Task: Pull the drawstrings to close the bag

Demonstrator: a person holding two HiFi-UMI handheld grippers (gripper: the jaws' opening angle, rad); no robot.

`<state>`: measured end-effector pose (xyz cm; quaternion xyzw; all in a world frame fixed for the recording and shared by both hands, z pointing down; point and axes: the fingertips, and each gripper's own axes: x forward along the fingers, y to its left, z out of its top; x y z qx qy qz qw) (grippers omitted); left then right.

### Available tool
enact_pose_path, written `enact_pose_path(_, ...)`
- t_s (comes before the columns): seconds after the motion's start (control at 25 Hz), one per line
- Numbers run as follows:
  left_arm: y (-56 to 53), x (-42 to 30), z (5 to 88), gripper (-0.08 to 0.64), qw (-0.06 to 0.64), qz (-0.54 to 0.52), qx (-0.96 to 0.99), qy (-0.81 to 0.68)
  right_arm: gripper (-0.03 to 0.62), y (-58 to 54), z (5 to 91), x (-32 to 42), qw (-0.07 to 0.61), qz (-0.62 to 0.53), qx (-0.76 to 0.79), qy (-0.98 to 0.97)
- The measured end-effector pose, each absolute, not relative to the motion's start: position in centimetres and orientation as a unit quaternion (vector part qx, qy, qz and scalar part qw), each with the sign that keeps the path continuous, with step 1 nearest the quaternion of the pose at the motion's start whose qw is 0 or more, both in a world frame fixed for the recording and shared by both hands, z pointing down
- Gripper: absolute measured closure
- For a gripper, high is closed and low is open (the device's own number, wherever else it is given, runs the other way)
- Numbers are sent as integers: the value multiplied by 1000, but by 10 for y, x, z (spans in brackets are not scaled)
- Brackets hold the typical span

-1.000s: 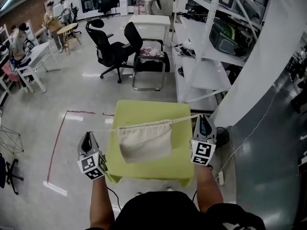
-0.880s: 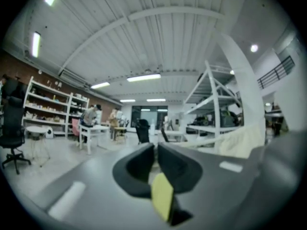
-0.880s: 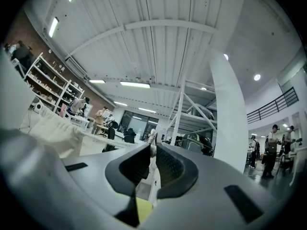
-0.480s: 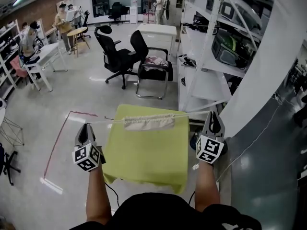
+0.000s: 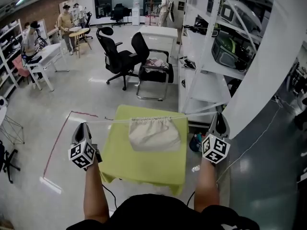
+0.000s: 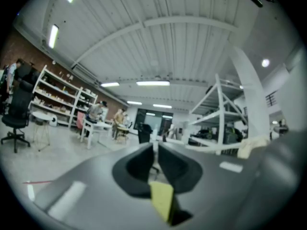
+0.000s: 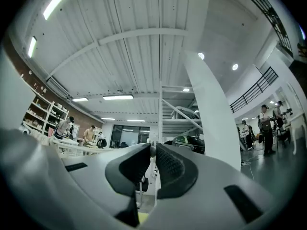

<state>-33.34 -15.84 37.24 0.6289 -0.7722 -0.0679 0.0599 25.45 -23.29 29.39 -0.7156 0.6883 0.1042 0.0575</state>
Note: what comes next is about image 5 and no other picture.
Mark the red coat rack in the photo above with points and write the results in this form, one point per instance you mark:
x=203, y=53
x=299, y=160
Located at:
x=151, y=6

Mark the pink chair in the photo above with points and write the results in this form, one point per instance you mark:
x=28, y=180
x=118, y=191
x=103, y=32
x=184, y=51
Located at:
x=20, y=68

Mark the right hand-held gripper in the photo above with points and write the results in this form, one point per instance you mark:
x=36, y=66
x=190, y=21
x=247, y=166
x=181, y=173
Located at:
x=216, y=148

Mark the white water dispenser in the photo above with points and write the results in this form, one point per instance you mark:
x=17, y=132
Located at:
x=135, y=14

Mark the white desk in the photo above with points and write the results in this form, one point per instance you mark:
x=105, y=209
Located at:
x=48, y=54

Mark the pink clothes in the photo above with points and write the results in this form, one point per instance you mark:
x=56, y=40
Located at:
x=157, y=63

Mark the person's left forearm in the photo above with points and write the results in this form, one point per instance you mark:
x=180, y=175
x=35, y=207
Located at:
x=96, y=190

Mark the green tablecloth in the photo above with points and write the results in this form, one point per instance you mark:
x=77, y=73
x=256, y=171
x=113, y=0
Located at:
x=144, y=166

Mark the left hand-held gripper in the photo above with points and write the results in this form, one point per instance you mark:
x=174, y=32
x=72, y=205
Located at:
x=82, y=153

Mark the blue waste bin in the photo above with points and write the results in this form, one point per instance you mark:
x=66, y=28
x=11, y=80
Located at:
x=195, y=144

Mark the person's black shirt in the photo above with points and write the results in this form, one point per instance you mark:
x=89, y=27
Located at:
x=156, y=214

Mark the black swivel chair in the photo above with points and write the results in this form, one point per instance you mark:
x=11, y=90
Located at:
x=7, y=162

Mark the black office chair with headrest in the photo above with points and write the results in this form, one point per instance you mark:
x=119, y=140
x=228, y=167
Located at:
x=117, y=59

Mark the black cantilever chair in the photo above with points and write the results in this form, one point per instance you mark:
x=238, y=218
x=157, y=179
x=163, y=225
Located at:
x=156, y=74

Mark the round wooden table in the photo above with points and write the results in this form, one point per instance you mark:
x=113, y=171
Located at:
x=79, y=31

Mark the person's right forearm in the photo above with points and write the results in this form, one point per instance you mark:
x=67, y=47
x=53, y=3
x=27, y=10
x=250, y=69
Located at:
x=206, y=186

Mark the small white appliance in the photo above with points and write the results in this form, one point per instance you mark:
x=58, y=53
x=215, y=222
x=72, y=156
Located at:
x=3, y=102

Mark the white cabinet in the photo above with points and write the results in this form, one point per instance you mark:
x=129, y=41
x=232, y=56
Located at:
x=158, y=36

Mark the green and black bag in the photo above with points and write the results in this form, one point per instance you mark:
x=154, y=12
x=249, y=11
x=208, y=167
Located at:
x=227, y=49

